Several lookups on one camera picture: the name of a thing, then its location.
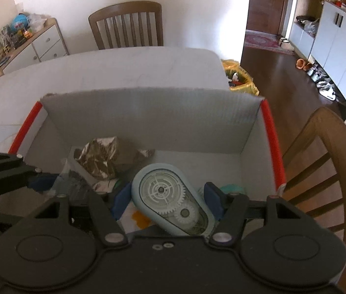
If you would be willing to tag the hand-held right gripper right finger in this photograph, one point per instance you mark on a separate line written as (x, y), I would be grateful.
(212, 199)

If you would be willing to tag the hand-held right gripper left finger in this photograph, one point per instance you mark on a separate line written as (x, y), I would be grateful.
(120, 199)

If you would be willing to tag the green white snack packet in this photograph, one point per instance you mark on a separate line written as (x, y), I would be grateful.
(105, 185)

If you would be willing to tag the white tissue paper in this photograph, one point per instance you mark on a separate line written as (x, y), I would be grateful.
(130, 220)

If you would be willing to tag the small teal box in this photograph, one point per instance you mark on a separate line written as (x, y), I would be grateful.
(234, 187)

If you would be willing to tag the light green correction tape dispenser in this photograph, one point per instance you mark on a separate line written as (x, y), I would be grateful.
(160, 190)

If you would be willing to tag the foil wrapper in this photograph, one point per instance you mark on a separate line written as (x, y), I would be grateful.
(99, 156)

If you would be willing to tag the red cardboard box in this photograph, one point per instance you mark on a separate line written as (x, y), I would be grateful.
(160, 122)

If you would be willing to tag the yellow trash bag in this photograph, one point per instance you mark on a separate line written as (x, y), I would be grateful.
(243, 79)

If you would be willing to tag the wooden slat-back chair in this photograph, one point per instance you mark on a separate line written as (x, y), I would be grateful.
(338, 147)
(123, 24)

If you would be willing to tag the white wooden sideboard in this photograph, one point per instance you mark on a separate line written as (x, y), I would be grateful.
(47, 41)

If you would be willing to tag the row of shoes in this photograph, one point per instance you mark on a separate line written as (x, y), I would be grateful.
(321, 81)

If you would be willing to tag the blue globe toy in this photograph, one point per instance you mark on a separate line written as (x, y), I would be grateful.
(19, 23)

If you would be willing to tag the clear plastic bag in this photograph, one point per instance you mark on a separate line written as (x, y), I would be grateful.
(36, 21)

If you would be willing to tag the orange slippers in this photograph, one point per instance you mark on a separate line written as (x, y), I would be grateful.
(303, 63)

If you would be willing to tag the patterned door rug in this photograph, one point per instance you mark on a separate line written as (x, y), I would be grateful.
(261, 43)

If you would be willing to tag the white slippers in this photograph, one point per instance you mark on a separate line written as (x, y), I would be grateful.
(286, 43)

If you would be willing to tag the brown entrance door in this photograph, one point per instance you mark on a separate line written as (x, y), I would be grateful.
(268, 6)

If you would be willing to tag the white wall cabinet unit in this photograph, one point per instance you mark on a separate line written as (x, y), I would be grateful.
(338, 55)

